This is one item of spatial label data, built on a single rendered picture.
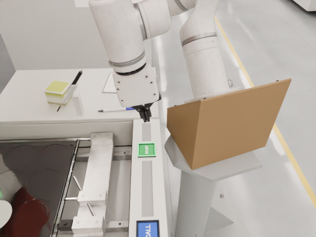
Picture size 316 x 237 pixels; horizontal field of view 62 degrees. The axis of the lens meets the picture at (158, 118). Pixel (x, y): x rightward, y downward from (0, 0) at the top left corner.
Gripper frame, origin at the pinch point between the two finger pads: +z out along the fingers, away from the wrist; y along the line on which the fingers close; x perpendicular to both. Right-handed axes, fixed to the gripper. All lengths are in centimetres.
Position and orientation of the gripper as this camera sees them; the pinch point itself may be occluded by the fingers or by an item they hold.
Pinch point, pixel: (145, 113)
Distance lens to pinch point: 72.4
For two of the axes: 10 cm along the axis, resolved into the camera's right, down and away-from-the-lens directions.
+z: 2.0, 7.3, 6.5
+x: -0.4, -6.6, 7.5
